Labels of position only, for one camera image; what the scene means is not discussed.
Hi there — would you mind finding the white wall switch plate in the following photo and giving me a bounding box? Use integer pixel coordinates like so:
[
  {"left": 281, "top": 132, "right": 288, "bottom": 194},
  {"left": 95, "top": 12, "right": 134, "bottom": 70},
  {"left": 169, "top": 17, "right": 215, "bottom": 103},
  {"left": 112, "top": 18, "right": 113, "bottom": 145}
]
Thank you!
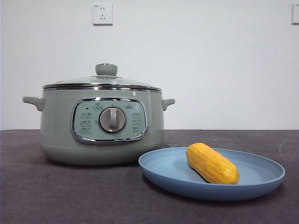
[{"left": 292, "top": 4, "right": 299, "bottom": 25}]

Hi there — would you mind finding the blue round plate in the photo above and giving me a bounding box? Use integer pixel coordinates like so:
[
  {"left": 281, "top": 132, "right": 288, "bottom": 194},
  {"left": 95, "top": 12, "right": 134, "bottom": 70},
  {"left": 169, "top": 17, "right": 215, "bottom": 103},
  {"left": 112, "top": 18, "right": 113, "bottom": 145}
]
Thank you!
[{"left": 138, "top": 147, "right": 285, "bottom": 202}]

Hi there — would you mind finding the white wall power socket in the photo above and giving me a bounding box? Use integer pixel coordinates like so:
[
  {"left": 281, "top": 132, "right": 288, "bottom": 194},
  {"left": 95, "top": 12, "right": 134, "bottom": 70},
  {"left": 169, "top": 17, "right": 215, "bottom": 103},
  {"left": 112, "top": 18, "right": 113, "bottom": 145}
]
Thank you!
[{"left": 93, "top": 4, "right": 114, "bottom": 26}]

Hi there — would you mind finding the glass lid with green knob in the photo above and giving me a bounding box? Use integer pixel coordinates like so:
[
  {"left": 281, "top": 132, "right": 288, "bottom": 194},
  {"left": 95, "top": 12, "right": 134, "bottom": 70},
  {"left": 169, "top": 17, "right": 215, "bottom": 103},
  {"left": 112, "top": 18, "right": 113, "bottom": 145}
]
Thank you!
[{"left": 43, "top": 63, "right": 162, "bottom": 92}]

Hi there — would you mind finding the pale green electric steamer pot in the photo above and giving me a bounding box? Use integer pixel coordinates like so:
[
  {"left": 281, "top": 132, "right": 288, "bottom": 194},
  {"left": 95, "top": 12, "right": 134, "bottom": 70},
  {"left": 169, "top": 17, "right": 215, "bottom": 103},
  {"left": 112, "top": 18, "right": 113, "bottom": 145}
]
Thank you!
[{"left": 22, "top": 88, "right": 175, "bottom": 166}]

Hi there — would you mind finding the yellow corn cob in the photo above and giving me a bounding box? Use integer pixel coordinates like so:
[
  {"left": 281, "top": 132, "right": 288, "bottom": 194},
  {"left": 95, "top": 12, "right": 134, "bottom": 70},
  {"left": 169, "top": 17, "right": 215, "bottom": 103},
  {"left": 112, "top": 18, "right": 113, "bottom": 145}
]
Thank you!
[{"left": 185, "top": 142, "right": 240, "bottom": 185}]

